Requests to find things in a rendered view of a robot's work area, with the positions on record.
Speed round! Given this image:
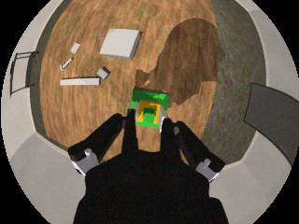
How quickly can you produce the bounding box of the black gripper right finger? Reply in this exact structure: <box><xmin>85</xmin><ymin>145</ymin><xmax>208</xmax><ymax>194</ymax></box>
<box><xmin>158</xmin><ymin>105</ymin><xmax>225</xmax><ymax>184</ymax></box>

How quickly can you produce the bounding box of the green square plate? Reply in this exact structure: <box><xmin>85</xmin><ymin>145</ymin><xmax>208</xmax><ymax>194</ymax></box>
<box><xmin>131</xmin><ymin>90</ymin><xmax>170</xmax><ymax>128</ymax></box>

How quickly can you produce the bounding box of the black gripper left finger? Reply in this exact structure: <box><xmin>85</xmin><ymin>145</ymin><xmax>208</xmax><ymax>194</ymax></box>
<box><xmin>67</xmin><ymin>103</ymin><xmax>141</xmax><ymax>182</ymax></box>

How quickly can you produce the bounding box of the yellow square nut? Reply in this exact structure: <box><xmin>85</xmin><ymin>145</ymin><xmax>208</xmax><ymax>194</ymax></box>
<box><xmin>137</xmin><ymin>100</ymin><xmax>160</xmax><ymax>124</ymax></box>

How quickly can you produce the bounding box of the grey flat bar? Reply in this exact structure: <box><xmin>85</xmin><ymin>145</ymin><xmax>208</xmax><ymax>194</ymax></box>
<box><xmin>60</xmin><ymin>78</ymin><xmax>101</xmax><ymax>86</ymax></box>

